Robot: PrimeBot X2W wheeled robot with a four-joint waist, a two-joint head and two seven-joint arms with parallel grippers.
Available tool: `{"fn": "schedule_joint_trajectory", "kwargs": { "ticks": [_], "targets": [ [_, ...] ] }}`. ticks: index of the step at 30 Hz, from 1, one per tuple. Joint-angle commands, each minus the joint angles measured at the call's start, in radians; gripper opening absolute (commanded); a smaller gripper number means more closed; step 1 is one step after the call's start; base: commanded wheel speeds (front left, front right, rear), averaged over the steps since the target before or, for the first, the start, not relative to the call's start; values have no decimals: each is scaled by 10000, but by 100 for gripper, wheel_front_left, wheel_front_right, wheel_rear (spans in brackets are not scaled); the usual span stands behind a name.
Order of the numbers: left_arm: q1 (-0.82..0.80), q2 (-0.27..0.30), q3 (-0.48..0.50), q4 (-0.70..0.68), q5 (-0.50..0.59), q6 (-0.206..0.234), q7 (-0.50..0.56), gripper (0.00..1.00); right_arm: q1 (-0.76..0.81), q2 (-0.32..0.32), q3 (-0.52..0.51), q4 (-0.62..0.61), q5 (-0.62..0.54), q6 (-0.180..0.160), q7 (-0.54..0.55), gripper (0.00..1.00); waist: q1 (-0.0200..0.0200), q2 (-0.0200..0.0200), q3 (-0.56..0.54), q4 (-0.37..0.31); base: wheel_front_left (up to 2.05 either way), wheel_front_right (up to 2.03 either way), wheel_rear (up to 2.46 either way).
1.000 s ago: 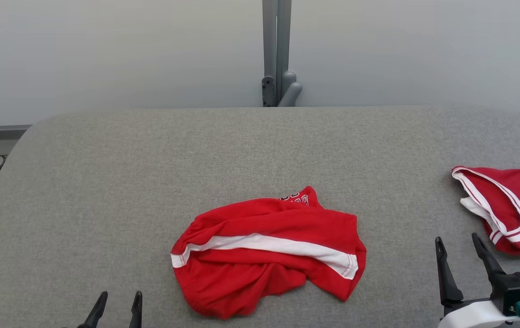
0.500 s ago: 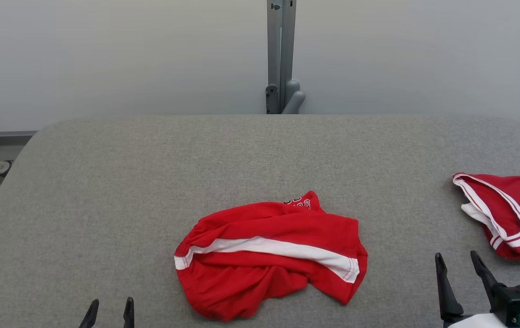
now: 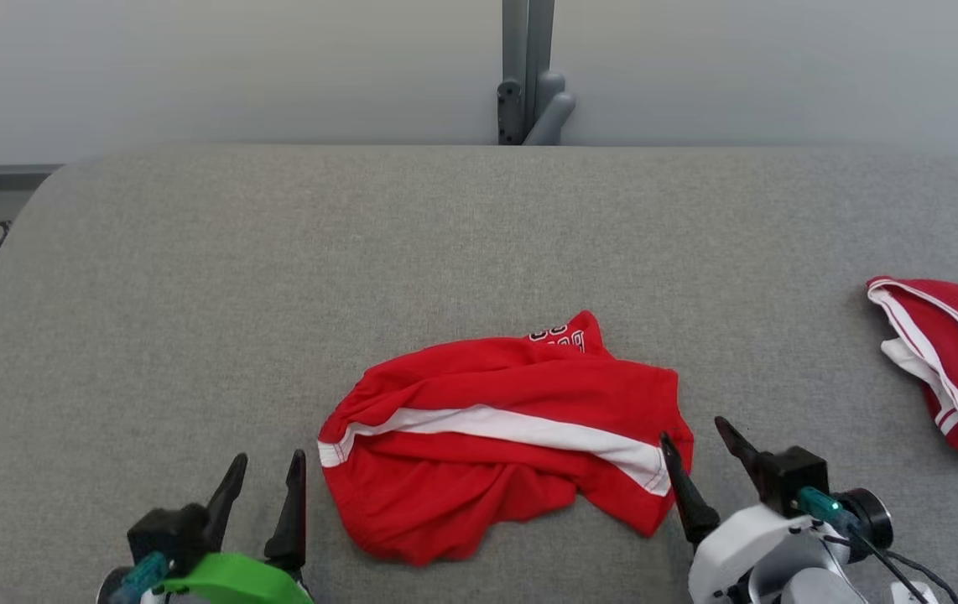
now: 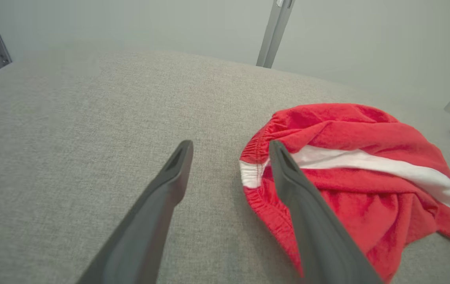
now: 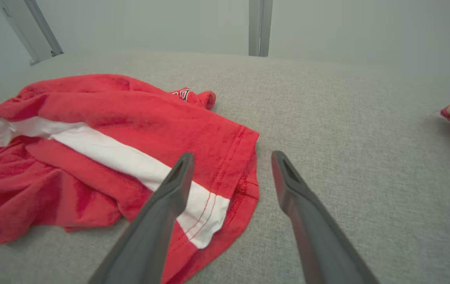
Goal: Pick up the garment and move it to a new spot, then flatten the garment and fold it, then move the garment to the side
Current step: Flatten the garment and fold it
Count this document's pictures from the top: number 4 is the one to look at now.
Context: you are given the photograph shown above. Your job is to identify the grey metal post with bracket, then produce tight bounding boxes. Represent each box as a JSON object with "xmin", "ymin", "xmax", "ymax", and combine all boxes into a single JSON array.
[{"xmin": 256, "ymin": 0, "xmax": 296, "ymax": 68}]

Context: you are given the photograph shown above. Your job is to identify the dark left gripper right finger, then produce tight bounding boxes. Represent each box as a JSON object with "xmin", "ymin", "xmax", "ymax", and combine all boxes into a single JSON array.
[{"xmin": 268, "ymin": 140, "xmax": 383, "ymax": 284}]

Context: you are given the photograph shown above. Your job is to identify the red shorts with white stripe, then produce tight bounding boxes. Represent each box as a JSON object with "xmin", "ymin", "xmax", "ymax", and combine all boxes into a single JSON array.
[{"xmin": 239, "ymin": 103, "xmax": 450, "ymax": 282}]

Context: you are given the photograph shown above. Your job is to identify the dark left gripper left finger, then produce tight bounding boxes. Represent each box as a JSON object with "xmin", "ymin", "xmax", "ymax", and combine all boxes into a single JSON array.
[{"xmin": 77, "ymin": 140, "xmax": 194, "ymax": 284}]

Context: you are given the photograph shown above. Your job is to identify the grey fabric sofa seat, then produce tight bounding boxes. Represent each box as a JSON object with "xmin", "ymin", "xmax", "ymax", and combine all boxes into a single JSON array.
[{"xmin": 0, "ymin": 49, "xmax": 450, "ymax": 284}]

